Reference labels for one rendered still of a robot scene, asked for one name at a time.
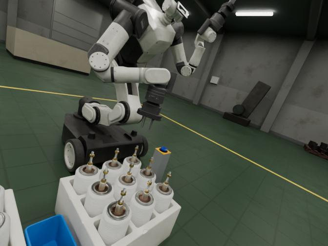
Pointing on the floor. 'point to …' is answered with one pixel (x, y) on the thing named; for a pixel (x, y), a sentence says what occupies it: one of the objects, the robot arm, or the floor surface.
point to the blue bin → (49, 233)
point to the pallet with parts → (322, 151)
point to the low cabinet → (45, 51)
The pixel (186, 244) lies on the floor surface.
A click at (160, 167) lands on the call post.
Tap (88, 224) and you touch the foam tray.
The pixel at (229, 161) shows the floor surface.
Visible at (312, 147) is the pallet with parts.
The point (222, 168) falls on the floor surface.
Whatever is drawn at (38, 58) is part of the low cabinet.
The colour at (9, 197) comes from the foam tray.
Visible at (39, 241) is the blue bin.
